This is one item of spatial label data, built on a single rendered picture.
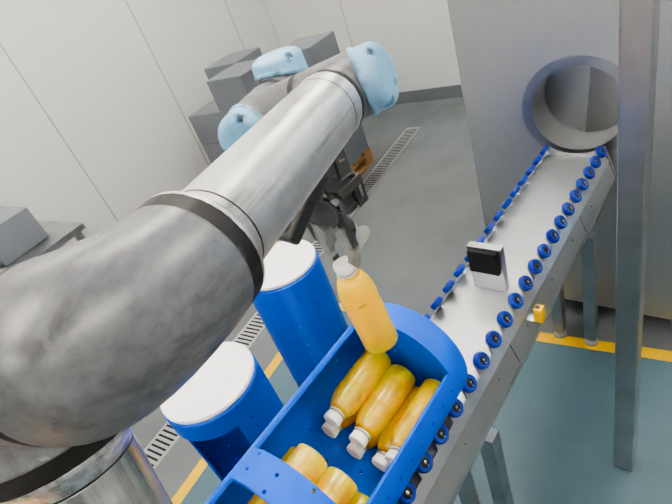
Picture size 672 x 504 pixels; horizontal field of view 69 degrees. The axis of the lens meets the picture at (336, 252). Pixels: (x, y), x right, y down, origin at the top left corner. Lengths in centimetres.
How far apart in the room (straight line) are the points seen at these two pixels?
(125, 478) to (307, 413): 78
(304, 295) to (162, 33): 382
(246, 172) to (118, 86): 440
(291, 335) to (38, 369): 151
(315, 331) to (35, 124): 310
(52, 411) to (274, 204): 18
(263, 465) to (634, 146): 103
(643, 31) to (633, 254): 56
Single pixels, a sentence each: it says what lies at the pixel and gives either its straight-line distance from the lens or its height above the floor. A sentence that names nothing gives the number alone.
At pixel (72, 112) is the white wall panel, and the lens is 449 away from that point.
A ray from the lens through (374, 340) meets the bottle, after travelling 91.
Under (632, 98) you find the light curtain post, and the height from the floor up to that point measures 144.
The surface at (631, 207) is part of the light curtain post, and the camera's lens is 139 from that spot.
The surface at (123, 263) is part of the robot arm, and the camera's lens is 28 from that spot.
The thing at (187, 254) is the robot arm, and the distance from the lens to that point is 28.
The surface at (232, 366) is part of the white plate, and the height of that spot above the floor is 104.
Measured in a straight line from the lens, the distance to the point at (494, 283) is 150.
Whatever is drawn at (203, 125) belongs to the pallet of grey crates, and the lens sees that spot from 451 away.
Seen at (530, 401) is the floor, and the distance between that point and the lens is 241.
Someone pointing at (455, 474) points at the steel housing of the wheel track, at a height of 86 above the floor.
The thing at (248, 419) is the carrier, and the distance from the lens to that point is 140.
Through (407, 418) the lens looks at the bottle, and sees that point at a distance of 107.
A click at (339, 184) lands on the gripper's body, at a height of 160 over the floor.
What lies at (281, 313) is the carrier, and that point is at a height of 93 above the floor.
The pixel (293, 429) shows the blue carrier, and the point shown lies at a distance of 115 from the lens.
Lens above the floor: 195
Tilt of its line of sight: 33 degrees down
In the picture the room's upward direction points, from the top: 21 degrees counter-clockwise
